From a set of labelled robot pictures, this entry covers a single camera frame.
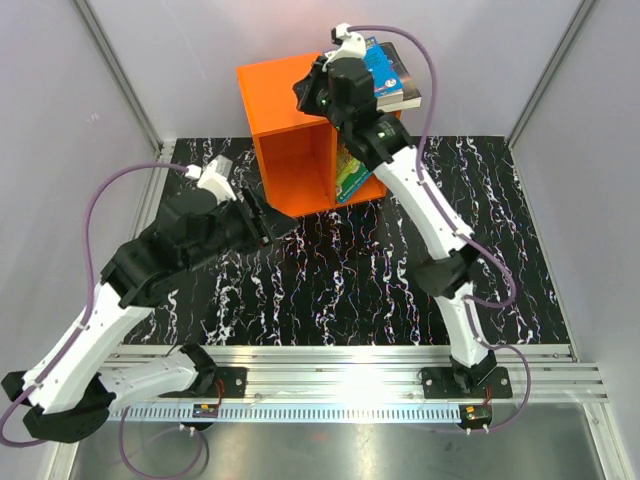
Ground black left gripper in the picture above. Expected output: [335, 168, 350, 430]
[182, 183, 300, 273]

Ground blue book with round badges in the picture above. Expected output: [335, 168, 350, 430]
[364, 37, 403, 107]

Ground A Tale of Two Cities book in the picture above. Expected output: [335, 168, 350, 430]
[378, 42, 422, 112]

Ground lime green spine book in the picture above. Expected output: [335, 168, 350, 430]
[336, 141, 368, 190]

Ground cyan cartoon cover book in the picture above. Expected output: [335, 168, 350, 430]
[335, 166, 371, 204]

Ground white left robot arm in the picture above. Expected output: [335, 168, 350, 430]
[2, 157, 298, 447]

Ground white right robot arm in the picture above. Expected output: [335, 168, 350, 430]
[293, 23, 497, 397]

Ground orange two-compartment shelf box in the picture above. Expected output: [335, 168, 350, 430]
[235, 49, 404, 219]

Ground left black connector box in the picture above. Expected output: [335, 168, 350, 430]
[192, 403, 220, 418]

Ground black connector box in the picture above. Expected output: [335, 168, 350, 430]
[460, 404, 493, 429]
[192, 403, 220, 418]

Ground right black connector box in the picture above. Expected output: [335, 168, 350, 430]
[460, 404, 493, 429]

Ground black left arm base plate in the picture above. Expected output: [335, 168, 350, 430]
[190, 366, 248, 399]

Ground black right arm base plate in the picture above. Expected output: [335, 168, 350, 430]
[419, 367, 513, 400]

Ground slotted white cable duct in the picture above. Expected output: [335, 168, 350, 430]
[126, 401, 461, 424]

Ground aluminium rail frame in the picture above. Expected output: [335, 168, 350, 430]
[64, 137, 621, 480]

